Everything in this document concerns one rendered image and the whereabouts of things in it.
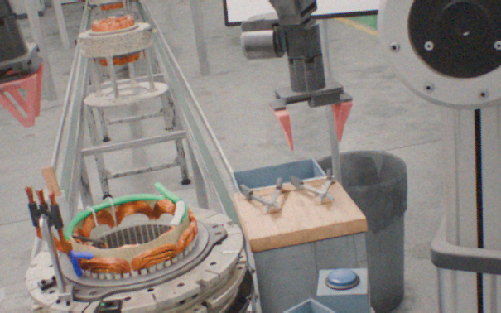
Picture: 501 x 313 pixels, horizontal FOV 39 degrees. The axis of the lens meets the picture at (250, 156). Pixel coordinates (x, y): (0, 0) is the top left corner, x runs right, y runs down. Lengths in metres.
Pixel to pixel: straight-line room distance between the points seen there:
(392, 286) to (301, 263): 1.68
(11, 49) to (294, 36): 0.42
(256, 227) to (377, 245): 1.56
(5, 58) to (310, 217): 0.52
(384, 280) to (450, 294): 1.95
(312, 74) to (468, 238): 0.44
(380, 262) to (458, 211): 1.94
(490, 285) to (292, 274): 0.43
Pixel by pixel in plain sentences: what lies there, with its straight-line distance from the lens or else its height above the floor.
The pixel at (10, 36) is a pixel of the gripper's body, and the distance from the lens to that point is 1.02.
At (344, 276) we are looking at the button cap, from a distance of 1.03.
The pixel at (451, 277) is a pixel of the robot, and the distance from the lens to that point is 0.83.
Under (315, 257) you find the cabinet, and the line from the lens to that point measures 1.16.
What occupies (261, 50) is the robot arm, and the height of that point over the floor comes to 1.33.
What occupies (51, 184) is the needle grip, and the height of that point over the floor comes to 1.20.
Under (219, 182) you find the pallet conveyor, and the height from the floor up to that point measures 0.76.
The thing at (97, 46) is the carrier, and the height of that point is 1.06.
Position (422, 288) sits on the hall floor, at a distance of 3.02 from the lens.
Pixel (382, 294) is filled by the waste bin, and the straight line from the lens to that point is 2.81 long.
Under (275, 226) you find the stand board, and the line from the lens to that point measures 1.15.
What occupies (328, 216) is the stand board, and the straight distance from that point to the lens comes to 1.16.
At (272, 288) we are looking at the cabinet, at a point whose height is 0.97.
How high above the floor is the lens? 1.56
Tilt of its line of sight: 20 degrees down
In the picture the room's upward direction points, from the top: 8 degrees counter-clockwise
